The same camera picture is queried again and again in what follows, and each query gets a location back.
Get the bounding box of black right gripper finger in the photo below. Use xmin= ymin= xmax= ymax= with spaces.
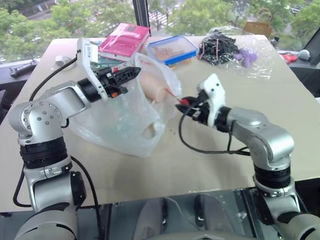
xmin=181 ymin=96 xmax=201 ymax=106
xmin=175 ymin=104 xmax=198 ymax=116

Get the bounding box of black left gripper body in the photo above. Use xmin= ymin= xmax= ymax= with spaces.
xmin=96 ymin=67 xmax=130 ymax=99

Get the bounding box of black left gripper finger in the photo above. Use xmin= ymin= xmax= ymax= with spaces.
xmin=112 ymin=65 xmax=138 ymax=73
xmin=115 ymin=66 xmax=142 ymax=87

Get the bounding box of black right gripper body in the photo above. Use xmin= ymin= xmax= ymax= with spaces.
xmin=191 ymin=86 xmax=213 ymax=126

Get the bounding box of beige mug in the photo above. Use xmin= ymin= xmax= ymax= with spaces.
xmin=138 ymin=72 xmax=171 ymax=105

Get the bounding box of white red-printed plastic bag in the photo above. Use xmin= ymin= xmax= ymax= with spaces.
xmin=68 ymin=52 xmax=183 ymax=158

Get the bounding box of teal booklet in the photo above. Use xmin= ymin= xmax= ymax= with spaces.
xmin=91 ymin=55 xmax=123 ymax=73

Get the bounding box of pink book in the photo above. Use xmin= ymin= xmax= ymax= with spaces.
xmin=98 ymin=22 xmax=151 ymax=63

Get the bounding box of blue-lidded clear food container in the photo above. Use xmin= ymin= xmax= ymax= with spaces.
xmin=146 ymin=35 xmax=200 ymax=67

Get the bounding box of purple plush toy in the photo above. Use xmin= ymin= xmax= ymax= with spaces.
xmin=233 ymin=47 xmax=258 ymax=68

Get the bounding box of clear crinkled plastic bag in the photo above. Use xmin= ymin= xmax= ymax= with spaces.
xmin=198 ymin=24 xmax=276 ymax=80

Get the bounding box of black remote controller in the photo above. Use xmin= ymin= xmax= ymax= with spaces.
xmin=9 ymin=59 xmax=38 ymax=78

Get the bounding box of red packet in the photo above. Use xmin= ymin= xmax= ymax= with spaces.
xmin=279 ymin=52 xmax=298 ymax=65

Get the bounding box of black chair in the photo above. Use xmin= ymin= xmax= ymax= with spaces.
xmin=0 ymin=82 xmax=23 ymax=126

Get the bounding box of black side desk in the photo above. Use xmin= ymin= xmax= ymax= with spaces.
xmin=288 ymin=59 xmax=320 ymax=98

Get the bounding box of grey round toy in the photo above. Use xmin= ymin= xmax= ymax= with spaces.
xmin=298 ymin=49 xmax=312 ymax=60

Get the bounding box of grey robot torso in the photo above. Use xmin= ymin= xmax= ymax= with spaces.
xmin=149 ymin=232 xmax=253 ymax=240

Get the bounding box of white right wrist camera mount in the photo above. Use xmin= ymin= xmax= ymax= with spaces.
xmin=201 ymin=73 xmax=227 ymax=127

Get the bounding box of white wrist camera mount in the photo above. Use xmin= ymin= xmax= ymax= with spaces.
xmin=76 ymin=37 xmax=110 ymax=101
xmin=201 ymin=73 xmax=227 ymax=127

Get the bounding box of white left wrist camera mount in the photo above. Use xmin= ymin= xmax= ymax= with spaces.
xmin=76 ymin=37 xmax=110 ymax=101

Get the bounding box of black cable tie bundle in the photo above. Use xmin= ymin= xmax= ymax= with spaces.
xmin=198 ymin=29 xmax=241 ymax=66

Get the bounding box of black window frame post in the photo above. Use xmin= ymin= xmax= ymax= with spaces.
xmin=132 ymin=0 xmax=150 ymax=28

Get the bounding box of thin white cable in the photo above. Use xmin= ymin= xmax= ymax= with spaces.
xmin=163 ymin=196 xmax=186 ymax=218

